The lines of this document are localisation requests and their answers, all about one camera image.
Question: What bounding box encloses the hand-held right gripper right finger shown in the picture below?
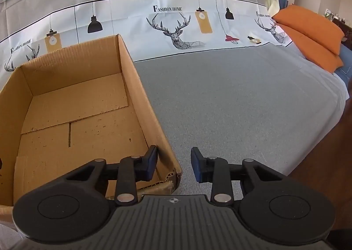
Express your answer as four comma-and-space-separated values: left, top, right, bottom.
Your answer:
191, 147, 286, 206

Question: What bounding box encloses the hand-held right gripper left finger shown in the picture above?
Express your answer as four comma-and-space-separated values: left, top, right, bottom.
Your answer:
62, 145, 158, 207

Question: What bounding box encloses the brown cardboard box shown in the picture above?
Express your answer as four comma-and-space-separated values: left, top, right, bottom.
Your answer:
0, 34, 182, 223

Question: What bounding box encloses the grey deer print sofa cover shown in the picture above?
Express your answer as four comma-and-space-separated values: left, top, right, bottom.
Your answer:
0, 0, 348, 250

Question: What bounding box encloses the orange pillow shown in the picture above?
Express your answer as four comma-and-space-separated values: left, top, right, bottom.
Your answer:
276, 23, 344, 74
271, 4, 345, 56

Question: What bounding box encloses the dark cabinet with clutter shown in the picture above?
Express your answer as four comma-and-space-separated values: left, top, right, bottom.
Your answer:
324, 8, 352, 44

